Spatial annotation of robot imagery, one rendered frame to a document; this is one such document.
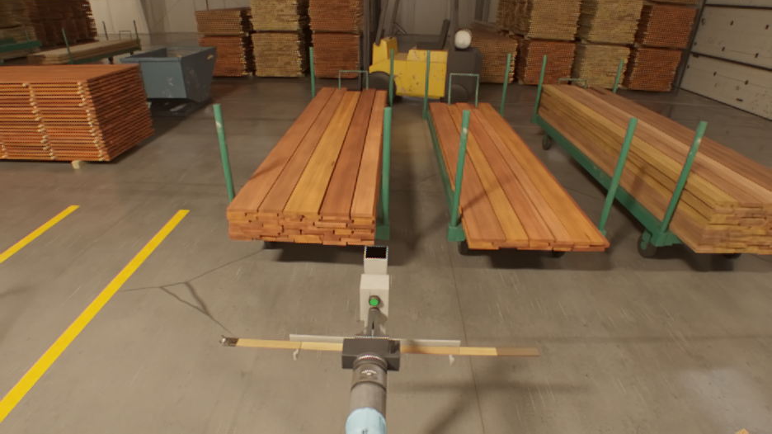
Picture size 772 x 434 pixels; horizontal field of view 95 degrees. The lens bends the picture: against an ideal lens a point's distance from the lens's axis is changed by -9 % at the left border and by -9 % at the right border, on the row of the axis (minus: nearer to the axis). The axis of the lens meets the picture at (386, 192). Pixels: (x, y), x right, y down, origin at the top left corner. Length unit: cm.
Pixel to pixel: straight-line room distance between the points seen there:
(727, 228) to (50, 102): 674
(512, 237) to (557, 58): 823
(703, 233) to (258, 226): 300
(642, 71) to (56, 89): 1160
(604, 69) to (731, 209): 806
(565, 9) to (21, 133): 1027
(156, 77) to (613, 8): 970
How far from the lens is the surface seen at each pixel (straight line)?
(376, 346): 93
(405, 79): 740
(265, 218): 264
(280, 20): 1018
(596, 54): 1093
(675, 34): 1179
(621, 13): 1100
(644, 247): 389
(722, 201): 324
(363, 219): 250
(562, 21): 1053
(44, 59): 1323
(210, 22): 1072
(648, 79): 1180
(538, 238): 275
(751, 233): 354
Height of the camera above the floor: 191
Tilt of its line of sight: 27 degrees down
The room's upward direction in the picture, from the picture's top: 1 degrees clockwise
